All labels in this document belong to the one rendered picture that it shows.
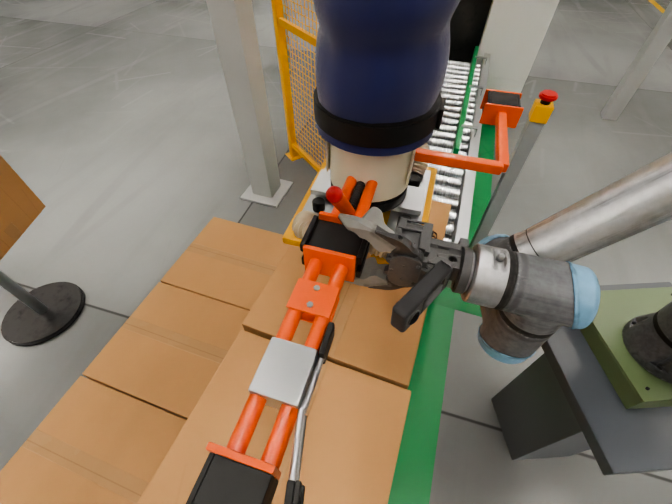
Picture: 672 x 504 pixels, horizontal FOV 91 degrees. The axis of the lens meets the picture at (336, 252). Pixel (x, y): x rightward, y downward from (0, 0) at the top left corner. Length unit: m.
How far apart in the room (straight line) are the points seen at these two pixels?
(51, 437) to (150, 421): 0.28
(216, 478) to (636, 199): 0.64
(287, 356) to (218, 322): 0.91
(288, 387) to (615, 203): 0.54
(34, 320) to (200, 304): 1.25
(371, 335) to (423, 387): 1.02
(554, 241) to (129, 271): 2.23
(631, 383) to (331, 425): 0.76
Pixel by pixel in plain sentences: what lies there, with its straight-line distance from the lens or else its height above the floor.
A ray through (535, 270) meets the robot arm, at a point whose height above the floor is 1.29.
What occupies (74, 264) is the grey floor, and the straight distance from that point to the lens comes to 2.66.
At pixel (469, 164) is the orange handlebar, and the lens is 0.74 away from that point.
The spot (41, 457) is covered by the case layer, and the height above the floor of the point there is 0.54.
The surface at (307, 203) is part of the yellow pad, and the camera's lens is 0.77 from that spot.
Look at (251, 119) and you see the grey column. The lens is 2.23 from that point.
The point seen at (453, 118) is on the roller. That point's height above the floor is 0.52.
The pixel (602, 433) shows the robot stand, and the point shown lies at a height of 0.75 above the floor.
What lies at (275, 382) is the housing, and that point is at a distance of 0.42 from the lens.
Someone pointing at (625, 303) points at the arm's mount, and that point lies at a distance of 1.30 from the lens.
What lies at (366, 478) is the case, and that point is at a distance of 0.71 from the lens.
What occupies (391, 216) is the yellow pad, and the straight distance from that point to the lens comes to 0.75.
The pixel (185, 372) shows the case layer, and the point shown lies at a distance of 1.28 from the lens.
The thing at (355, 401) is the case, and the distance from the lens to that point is 0.73.
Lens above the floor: 1.65
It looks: 50 degrees down
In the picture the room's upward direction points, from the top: straight up
